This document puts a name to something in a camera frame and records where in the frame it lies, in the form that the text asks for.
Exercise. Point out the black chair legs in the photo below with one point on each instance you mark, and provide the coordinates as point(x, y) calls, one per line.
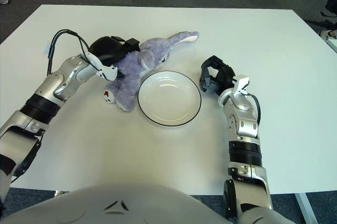
point(325, 23)

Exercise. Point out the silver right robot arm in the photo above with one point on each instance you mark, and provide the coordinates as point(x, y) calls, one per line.
point(246, 126)

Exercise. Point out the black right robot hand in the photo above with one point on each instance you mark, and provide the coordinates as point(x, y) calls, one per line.
point(223, 76)

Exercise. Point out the white sneaker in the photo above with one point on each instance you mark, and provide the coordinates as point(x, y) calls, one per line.
point(4, 1)

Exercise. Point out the white shoe with dark ankle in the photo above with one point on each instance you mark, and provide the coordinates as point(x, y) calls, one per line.
point(328, 34)

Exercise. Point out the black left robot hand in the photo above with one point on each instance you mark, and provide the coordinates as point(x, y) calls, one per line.
point(108, 48)

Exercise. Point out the black bag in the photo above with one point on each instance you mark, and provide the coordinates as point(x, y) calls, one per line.
point(332, 2)

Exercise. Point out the white table leg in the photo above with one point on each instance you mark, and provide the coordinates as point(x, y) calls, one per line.
point(305, 208)

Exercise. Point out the purple plush rabbit doll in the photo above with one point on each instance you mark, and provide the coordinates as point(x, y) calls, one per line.
point(131, 76)

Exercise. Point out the white neighbouring table corner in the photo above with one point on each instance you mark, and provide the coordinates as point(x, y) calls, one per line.
point(333, 44)

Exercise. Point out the white plate with black rim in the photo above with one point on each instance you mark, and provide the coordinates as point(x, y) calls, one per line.
point(169, 98)

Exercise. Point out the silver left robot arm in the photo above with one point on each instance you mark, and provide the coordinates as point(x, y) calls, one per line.
point(58, 81)

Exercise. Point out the grey robot torso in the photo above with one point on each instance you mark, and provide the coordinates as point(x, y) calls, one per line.
point(131, 205)

